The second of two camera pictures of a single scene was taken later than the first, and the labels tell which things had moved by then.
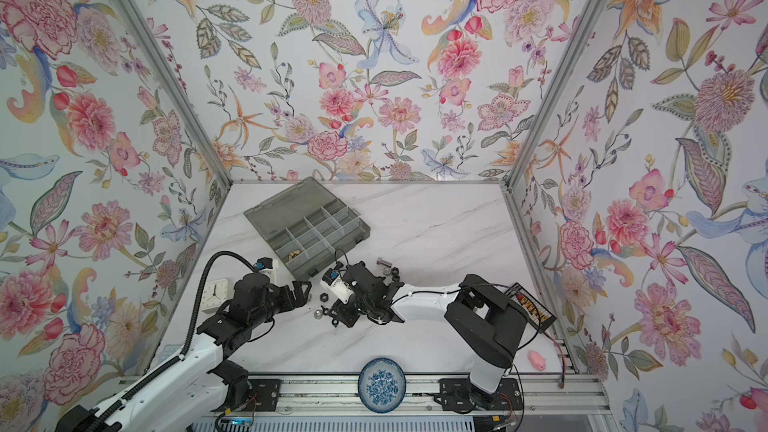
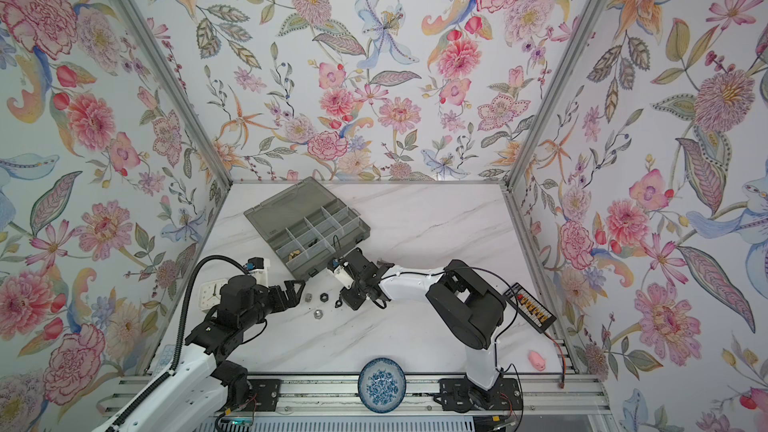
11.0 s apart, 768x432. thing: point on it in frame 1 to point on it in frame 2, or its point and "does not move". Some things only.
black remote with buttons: (538, 314) does not move
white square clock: (215, 294) does not move
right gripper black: (343, 314) to (354, 303)
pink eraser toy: (536, 360) does not move
